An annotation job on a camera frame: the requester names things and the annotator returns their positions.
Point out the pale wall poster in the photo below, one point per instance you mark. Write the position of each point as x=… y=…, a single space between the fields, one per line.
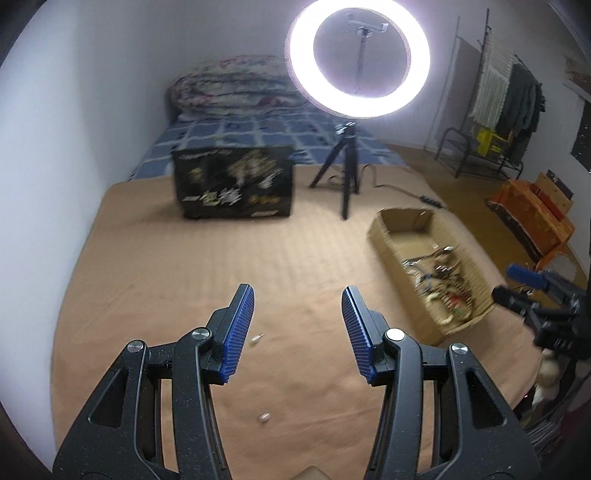
x=577 y=74

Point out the black tripod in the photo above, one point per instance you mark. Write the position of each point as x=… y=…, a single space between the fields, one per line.
x=346 y=138

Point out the blue checkered bedsheet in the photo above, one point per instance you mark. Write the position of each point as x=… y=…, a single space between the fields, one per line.
x=221 y=134

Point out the folded floral quilt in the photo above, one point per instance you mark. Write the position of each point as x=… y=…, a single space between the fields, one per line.
x=221 y=87

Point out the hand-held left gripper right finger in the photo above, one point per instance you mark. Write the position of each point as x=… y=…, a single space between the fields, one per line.
x=358 y=332

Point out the person's right hand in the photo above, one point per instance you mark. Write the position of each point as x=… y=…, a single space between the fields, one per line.
x=549 y=369

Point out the striped white towel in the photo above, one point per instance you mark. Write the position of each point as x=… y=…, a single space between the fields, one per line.
x=489 y=83

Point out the cardboard carton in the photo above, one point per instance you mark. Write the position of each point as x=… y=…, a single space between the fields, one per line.
x=551 y=189

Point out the black printed carton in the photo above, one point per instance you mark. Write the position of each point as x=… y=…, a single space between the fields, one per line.
x=231 y=184

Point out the cardboard box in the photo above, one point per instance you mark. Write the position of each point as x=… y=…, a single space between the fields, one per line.
x=411 y=295

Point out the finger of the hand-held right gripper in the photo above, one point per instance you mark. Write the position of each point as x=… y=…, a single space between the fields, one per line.
x=526 y=275
x=510 y=297

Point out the phone holder clamp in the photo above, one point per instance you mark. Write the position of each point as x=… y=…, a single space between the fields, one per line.
x=367 y=31

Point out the brown blanket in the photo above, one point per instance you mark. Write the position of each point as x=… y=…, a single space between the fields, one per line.
x=286 y=258

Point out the grey jacket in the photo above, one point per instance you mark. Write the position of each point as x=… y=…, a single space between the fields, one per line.
x=517 y=101

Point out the dark patterned cloth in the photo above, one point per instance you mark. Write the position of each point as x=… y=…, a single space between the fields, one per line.
x=563 y=434

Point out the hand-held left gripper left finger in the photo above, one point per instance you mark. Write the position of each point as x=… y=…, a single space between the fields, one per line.
x=238 y=332

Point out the dark blue garment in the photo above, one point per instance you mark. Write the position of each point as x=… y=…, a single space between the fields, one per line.
x=540 y=97

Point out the black clothes rack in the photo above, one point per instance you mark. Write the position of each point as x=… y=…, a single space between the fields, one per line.
x=485 y=32

